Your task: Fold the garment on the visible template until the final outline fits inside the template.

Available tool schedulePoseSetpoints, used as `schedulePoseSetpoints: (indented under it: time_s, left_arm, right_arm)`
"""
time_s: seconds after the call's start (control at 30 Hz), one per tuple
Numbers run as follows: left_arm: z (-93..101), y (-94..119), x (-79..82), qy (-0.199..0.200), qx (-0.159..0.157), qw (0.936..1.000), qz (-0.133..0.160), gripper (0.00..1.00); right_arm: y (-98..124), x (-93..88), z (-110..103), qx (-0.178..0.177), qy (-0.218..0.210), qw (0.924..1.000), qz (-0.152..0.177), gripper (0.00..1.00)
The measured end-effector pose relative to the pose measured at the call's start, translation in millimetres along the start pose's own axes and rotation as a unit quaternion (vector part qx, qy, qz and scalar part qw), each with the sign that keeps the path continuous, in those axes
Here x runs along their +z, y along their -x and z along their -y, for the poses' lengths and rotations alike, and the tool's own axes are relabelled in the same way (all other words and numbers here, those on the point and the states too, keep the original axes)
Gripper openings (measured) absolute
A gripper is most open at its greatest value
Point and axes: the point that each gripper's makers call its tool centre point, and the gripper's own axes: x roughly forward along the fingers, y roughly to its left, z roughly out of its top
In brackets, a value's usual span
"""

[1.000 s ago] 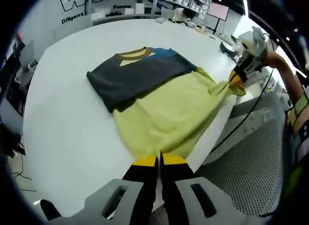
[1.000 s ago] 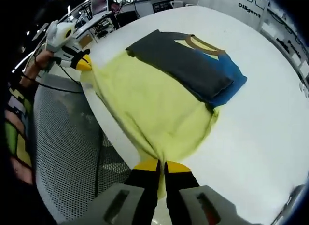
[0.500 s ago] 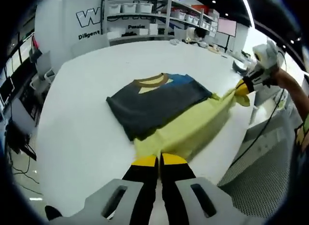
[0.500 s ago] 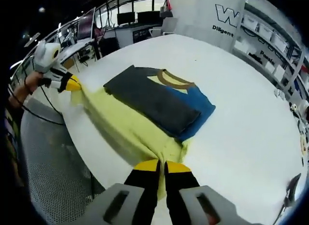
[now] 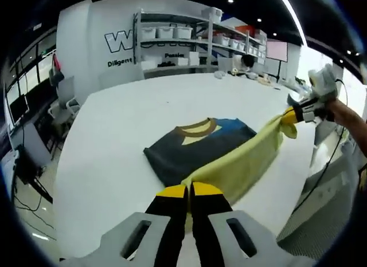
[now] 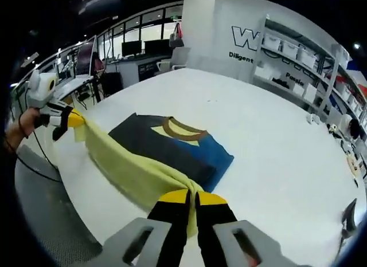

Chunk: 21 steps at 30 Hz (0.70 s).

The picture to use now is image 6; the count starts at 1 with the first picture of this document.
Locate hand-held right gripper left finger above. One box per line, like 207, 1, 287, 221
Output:
97, 189, 192, 267

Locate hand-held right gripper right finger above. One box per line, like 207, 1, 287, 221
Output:
195, 191, 287, 267

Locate yellow and blue garment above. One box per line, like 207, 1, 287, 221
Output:
74, 116, 235, 239

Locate person's left hand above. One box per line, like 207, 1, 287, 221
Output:
19, 108, 42, 138

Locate grey office desk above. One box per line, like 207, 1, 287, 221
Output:
116, 55, 161, 84

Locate black monitor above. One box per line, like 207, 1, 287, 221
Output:
121, 40, 143, 57
143, 38, 171, 56

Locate grey office chair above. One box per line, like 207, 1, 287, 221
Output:
155, 46, 192, 72

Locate hanging grey bag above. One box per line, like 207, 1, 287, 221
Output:
168, 22, 185, 48

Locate round wooden object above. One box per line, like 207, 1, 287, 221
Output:
346, 156, 361, 176

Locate grey metal shelving unit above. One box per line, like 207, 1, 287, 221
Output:
251, 14, 367, 128

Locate row of white storage bins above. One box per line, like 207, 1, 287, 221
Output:
256, 34, 365, 113

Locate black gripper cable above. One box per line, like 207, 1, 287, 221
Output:
16, 128, 61, 182

